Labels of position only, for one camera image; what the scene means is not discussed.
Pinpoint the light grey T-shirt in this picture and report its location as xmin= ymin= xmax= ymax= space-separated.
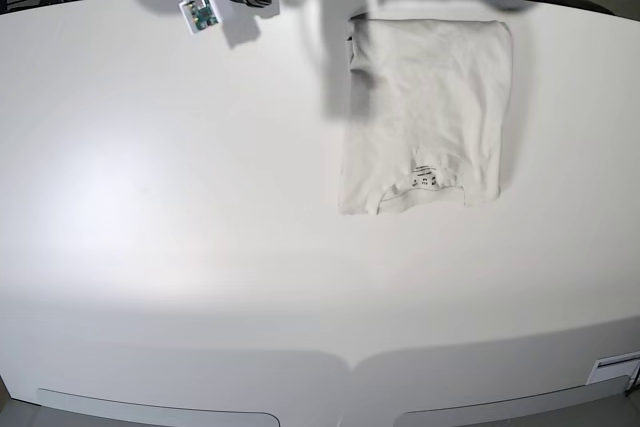
xmin=338 ymin=17 xmax=513 ymax=215

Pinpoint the white label sticker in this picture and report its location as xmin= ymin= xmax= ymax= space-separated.
xmin=586 ymin=352 xmax=640 ymax=386

